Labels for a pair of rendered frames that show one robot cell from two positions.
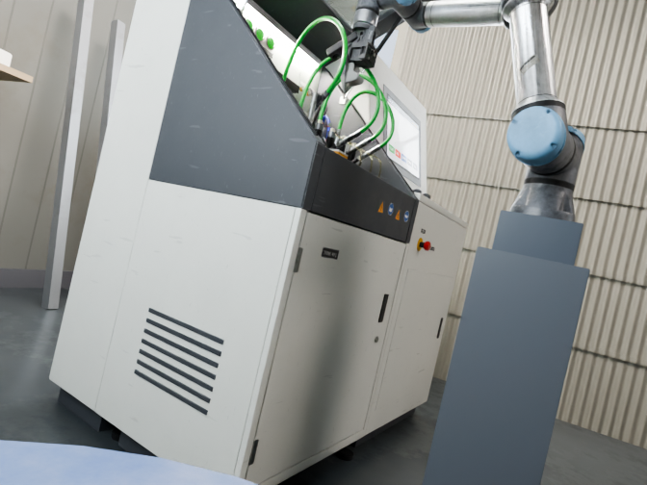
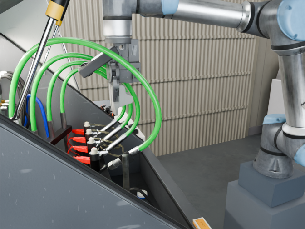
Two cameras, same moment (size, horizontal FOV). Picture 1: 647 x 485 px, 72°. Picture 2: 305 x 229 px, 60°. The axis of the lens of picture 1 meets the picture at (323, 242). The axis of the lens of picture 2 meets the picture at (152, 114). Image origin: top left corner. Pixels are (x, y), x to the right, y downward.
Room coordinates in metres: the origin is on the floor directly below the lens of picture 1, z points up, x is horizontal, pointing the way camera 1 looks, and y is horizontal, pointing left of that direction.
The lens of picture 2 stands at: (0.90, 0.53, 1.44)
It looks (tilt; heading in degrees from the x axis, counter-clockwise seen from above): 18 degrees down; 309
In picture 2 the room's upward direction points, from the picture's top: straight up
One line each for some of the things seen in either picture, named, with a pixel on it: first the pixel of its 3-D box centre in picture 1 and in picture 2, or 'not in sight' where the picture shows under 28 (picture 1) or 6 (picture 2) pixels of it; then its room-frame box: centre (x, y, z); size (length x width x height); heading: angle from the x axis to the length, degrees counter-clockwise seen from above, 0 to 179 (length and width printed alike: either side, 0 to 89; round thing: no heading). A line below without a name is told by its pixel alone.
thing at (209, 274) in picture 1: (264, 330); not in sight; (1.49, 0.13, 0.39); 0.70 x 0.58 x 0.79; 148
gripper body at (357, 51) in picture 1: (361, 46); (121, 61); (1.43, 0.02, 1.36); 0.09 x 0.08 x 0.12; 58
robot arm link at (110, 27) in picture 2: (365, 22); (117, 29); (1.43, 0.03, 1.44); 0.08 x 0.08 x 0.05
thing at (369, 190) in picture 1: (367, 202); (169, 204); (1.35, -0.10, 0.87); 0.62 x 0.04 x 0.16; 148
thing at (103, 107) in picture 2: not in sight; (106, 109); (2.02, -0.42, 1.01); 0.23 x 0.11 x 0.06; 148
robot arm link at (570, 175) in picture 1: (554, 156); (279, 131); (1.13, -0.52, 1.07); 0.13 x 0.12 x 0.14; 139
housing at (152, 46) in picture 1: (259, 221); not in sight; (2.02, 0.30, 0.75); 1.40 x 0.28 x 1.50; 148
